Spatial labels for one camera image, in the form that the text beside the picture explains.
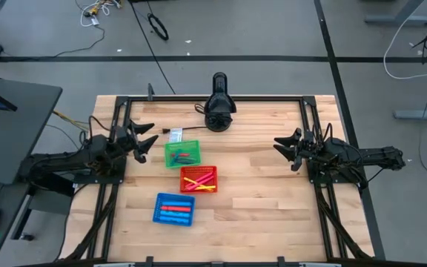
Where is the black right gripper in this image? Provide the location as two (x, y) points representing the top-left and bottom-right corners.
(272, 128), (328, 172)

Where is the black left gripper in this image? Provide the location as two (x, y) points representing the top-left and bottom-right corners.
(113, 119), (160, 165)

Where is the yellow BIC highlighter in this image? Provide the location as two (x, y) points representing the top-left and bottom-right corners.
(182, 177), (216, 191)

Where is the pink clip-cap highlighter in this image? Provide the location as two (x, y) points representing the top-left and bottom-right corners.
(185, 171), (215, 188)
(186, 176), (215, 191)

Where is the green plastic basket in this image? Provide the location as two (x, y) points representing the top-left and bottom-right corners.
(164, 139), (202, 170)

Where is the white paper tag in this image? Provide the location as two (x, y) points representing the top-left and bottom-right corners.
(168, 128), (184, 143)

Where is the red plastic basket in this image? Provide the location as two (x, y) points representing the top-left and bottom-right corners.
(179, 165), (219, 194)

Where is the blue plastic basket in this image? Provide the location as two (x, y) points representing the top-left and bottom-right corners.
(152, 192), (196, 227)

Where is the grey desk foot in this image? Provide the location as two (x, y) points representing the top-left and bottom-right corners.
(364, 0), (427, 26)
(393, 100), (427, 122)

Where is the black lamp power cord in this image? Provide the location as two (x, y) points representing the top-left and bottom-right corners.
(161, 125), (209, 135)

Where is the coiled black floor cable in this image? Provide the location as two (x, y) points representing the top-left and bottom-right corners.
(147, 13), (170, 41)

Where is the white and yellow cable bundle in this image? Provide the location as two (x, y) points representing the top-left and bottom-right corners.
(74, 0), (124, 27)

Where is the white floor cable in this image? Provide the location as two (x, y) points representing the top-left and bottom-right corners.
(383, 0), (427, 81)

